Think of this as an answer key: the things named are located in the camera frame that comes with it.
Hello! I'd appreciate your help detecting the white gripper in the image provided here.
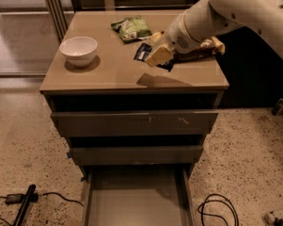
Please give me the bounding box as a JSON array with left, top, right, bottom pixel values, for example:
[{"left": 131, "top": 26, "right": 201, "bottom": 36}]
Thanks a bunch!
[{"left": 145, "top": 14, "right": 199, "bottom": 67}]

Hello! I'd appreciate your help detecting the dark blue rxbar wrapper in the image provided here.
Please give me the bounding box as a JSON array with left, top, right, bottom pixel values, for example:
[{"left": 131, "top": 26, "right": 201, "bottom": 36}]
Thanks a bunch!
[{"left": 134, "top": 42, "right": 174, "bottom": 72}]

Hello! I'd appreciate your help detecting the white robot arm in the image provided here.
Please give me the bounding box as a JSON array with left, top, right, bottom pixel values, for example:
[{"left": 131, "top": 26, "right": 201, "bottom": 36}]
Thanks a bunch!
[{"left": 146, "top": 0, "right": 283, "bottom": 67}]

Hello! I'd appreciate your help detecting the top grey drawer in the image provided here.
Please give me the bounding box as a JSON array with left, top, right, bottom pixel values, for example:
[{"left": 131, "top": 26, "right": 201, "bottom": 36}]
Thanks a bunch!
[{"left": 51, "top": 110, "right": 218, "bottom": 137}]

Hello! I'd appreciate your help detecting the grey drawer cabinet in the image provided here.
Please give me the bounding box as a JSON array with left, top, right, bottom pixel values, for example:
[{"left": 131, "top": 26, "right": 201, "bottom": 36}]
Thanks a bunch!
[{"left": 39, "top": 9, "right": 230, "bottom": 226}]

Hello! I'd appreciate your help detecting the middle grey drawer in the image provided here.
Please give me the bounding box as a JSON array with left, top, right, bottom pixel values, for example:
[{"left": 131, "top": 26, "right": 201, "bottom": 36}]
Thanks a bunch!
[{"left": 70, "top": 145, "right": 203, "bottom": 166}]

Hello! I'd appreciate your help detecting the open bottom grey drawer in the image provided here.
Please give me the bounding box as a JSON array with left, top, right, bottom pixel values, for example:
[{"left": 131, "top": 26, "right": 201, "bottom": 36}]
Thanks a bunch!
[{"left": 82, "top": 165, "right": 196, "bottom": 226}]

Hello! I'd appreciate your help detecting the green snack bag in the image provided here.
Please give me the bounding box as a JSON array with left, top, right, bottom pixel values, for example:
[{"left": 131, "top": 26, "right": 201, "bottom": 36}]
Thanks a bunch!
[{"left": 111, "top": 16, "right": 152, "bottom": 43}]

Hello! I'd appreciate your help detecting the yellow brown chip bag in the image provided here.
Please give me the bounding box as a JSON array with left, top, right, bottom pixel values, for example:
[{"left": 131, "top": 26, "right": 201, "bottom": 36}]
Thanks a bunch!
[{"left": 147, "top": 31, "right": 227, "bottom": 64}]

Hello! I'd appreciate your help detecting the white ceramic bowl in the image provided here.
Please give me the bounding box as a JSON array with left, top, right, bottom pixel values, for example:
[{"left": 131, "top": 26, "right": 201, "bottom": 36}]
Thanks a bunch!
[{"left": 59, "top": 37, "right": 98, "bottom": 68}]

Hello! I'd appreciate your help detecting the small grey floor device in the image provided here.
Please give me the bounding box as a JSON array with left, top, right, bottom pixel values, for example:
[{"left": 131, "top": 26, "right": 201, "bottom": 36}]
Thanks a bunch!
[{"left": 271, "top": 98, "right": 283, "bottom": 116}]

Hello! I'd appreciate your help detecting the white power strip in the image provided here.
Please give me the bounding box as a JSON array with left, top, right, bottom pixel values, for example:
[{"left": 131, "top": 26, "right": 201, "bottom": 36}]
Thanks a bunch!
[{"left": 264, "top": 209, "right": 283, "bottom": 226}]

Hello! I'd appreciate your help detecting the black power adapter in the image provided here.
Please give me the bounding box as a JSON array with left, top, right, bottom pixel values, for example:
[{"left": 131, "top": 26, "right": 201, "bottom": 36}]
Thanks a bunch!
[{"left": 5, "top": 193, "right": 24, "bottom": 204}]

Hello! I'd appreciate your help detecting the black cylindrical rod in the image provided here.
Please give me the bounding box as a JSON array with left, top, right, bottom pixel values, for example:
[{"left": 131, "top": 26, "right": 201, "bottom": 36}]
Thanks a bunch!
[{"left": 12, "top": 185, "right": 39, "bottom": 226}]

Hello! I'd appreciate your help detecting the black cable loop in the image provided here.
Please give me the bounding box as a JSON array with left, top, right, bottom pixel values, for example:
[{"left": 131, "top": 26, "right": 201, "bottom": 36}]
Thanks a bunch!
[{"left": 197, "top": 193, "right": 240, "bottom": 226}]

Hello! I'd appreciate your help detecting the thin black floor cable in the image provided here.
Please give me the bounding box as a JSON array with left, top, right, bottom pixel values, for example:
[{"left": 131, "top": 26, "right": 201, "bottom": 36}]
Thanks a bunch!
[{"left": 0, "top": 191, "right": 85, "bottom": 226}]

